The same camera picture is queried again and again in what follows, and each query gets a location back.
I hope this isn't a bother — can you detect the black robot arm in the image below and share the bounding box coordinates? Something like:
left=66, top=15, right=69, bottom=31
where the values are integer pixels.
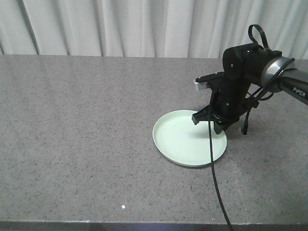
left=192, top=43, right=308, bottom=134

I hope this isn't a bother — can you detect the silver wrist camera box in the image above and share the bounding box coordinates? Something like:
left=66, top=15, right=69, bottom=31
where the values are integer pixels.
left=194, top=77, right=209, bottom=91

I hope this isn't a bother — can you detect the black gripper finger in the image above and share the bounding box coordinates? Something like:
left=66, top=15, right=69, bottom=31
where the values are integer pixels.
left=192, top=105, right=214, bottom=125
left=214, top=118, right=239, bottom=134

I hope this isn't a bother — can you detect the light green round plate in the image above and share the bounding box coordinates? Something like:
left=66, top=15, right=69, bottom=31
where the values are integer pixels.
left=152, top=109, right=228, bottom=168

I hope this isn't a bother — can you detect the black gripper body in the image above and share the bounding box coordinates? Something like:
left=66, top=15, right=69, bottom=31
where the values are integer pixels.
left=205, top=72, right=259, bottom=122

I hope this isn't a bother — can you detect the white pleated curtain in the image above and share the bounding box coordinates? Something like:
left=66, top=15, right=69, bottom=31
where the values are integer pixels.
left=0, top=0, right=308, bottom=59

